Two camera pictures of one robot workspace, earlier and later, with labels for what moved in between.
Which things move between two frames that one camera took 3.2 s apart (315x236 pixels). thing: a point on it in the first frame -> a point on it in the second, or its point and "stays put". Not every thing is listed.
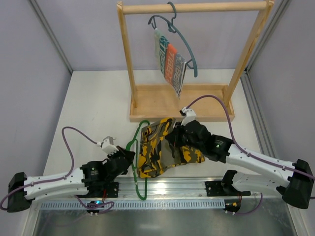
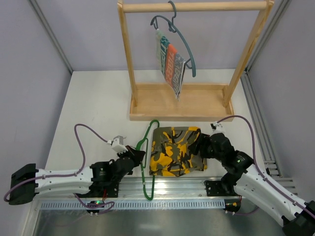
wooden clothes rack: x=163 y=103 stays put
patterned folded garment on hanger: x=173 y=65 stays put
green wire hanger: x=133 y=136 -> x=141 y=141
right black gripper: x=177 y=135 -> x=204 y=144
